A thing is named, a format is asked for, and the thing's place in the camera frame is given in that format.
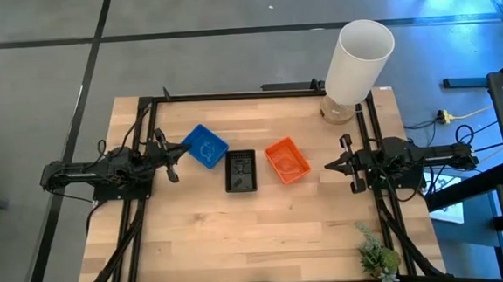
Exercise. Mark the small green artificial plant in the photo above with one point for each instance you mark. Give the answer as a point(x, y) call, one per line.
point(376, 256)

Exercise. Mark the black aluminium table frame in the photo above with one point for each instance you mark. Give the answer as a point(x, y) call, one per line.
point(231, 95)

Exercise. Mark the blue plastic basket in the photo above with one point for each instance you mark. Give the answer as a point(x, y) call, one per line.
point(206, 146)

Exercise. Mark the white cylindrical lamp shade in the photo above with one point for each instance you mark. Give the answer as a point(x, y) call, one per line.
point(356, 64)

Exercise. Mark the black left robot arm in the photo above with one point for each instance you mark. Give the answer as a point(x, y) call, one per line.
point(74, 173)

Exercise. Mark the wooden lamp base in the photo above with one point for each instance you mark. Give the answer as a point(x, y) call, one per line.
point(335, 116)

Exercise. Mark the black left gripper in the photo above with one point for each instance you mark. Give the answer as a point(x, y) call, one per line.
point(158, 155)

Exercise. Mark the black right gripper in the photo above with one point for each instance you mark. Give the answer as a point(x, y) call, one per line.
point(359, 164)

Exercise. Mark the black plastic basket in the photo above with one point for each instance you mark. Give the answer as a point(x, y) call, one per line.
point(240, 172)

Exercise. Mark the orange plastic basket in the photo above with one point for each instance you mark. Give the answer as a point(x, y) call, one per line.
point(287, 160)

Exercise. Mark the dark floor bar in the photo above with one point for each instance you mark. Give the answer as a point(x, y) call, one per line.
point(464, 82)

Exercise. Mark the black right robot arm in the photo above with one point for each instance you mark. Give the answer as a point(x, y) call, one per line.
point(436, 153)

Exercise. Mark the yellow power plug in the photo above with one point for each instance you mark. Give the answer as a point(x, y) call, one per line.
point(443, 116)

